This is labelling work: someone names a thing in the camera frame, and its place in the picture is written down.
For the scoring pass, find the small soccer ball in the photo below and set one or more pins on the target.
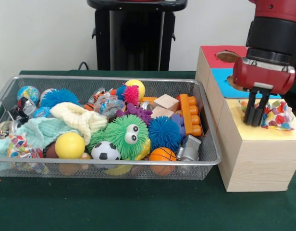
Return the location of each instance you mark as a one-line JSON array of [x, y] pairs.
[[104, 151]]

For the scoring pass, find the small orange basketball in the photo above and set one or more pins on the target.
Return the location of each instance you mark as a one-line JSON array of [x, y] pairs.
[[162, 154]]

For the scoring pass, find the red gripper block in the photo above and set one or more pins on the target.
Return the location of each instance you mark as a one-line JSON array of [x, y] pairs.
[[258, 77]]

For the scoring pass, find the polka dot cloth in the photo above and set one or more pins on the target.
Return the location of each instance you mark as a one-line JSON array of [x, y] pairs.
[[280, 118]]

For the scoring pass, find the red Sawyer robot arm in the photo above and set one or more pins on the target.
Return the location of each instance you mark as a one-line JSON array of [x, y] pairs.
[[275, 36]]

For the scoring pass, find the blue spiky ball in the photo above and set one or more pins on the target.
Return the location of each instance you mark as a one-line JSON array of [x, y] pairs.
[[163, 133], [57, 97]]

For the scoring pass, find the wooden box with three holes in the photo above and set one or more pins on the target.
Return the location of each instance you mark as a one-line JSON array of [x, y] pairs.
[[258, 163]]

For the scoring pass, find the shallow mesh bin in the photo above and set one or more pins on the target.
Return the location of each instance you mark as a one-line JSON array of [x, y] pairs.
[[198, 170]]

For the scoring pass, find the small globe ball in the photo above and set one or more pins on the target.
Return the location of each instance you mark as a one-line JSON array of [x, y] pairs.
[[28, 93]]

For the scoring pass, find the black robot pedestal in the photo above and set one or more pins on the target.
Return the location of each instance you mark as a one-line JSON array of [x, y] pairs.
[[143, 43]]

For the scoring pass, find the cream waffle cloth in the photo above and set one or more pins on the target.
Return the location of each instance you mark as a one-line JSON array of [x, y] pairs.
[[73, 114]]

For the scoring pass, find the silver toy vehicle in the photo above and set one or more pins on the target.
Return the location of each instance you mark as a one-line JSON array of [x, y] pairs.
[[190, 149]]

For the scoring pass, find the orange building block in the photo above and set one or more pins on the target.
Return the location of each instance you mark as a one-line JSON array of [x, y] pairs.
[[186, 113]]

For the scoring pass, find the green spiky puffer toy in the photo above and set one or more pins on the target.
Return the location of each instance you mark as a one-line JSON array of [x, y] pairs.
[[119, 134]]

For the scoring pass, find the plain yellow ball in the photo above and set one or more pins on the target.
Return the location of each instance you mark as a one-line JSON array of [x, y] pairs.
[[70, 145]]

